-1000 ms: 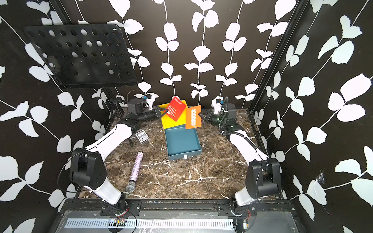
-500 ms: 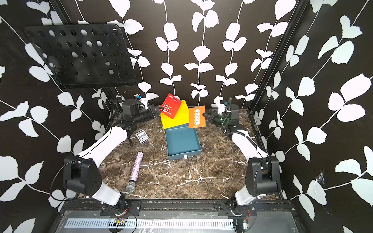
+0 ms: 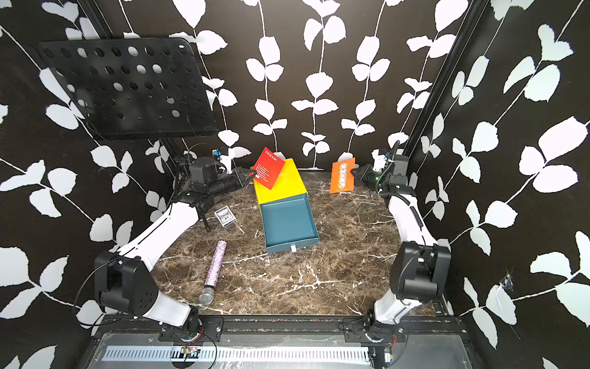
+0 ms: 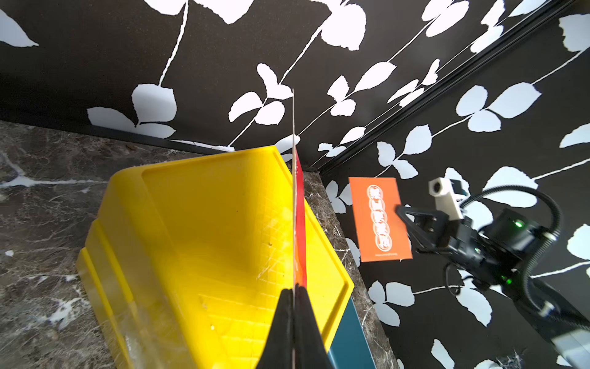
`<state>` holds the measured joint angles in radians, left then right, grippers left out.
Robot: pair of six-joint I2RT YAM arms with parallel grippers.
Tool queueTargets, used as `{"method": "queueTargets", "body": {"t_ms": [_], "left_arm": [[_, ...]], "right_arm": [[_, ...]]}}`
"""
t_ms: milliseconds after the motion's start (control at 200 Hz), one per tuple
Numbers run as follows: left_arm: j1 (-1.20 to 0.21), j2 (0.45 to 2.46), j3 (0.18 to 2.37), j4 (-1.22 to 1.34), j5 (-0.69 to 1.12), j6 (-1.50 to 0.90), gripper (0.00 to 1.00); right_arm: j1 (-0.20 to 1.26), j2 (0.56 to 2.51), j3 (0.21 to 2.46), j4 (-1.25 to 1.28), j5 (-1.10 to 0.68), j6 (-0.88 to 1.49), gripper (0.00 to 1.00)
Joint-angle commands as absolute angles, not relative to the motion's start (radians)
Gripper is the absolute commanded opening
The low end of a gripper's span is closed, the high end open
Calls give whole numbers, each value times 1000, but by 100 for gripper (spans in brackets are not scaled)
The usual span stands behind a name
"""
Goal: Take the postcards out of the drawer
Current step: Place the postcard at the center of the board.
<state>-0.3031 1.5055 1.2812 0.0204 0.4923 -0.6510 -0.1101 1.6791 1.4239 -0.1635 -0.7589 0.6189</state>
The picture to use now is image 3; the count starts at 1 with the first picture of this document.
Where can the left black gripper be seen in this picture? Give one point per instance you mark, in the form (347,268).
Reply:
(237,175)

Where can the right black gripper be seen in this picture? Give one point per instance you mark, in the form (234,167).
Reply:
(367,171)

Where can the orange postcard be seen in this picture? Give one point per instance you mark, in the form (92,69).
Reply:
(341,179)

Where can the red dream postcard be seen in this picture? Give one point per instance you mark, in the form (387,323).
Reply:
(268,168)

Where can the teal top drawer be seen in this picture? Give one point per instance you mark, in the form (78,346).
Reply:
(289,225)

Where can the yellow drawer cabinet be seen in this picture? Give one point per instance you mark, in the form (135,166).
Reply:
(288,184)

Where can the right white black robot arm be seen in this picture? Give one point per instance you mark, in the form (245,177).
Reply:
(420,270)

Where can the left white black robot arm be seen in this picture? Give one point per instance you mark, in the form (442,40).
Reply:
(123,279)

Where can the small clear card box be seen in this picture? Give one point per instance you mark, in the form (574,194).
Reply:
(225,216)

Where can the black tripod stand legs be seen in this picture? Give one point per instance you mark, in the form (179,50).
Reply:
(184,205)

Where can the glitter purple microphone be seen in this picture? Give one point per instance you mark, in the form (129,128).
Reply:
(207,295)

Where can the black perforated music stand tray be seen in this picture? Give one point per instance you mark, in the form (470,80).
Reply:
(133,88)

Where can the black base rail with mounts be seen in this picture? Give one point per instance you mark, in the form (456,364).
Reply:
(364,330)

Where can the white slotted cable duct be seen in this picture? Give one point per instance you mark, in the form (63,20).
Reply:
(172,354)

